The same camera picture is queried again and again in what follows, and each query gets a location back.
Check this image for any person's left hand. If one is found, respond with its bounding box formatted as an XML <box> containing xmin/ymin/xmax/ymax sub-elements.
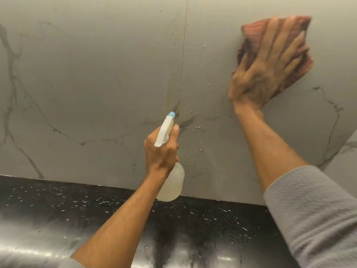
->
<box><xmin>144</xmin><ymin>124</ymin><xmax>181</xmax><ymax>174</ymax></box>

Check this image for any person's right hand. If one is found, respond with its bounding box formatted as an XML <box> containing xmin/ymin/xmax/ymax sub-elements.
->
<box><xmin>228</xmin><ymin>16</ymin><xmax>311</xmax><ymax>111</ymax></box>

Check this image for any reddish brown cleaning cloth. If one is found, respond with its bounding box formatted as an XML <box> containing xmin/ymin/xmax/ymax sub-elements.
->
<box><xmin>233</xmin><ymin>15</ymin><xmax>314</xmax><ymax>100</ymax></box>

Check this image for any clear spray bottle white nozzle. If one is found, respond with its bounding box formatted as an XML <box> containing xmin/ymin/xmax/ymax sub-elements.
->
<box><xmin>154</xmin><ymin>111</ymin><xmax>186</xmax><ymax>202</ymax></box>

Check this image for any person's right forearm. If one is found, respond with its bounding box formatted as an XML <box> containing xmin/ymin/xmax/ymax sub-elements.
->
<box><xmin>234</xmin><ymin>103</ymin><xmax>310</xmax><ymax>193</ymax></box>

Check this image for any person's left forearm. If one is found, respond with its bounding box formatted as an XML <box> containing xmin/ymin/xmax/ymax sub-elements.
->
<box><xmin>70</xmin><ymin>167</ymin><xmax>171</xmax><ymax>268</ymax></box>

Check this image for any grey shirt sleeve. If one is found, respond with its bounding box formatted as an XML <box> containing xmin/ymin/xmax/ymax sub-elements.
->
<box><xmin>263</xmin><ymin>165</ymin><xmax>357</xmax><ymax>268</ymax></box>
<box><xmin>56</xmin><ymin>257</ymin><xmax>84</xmax><ymax>268</ymax></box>

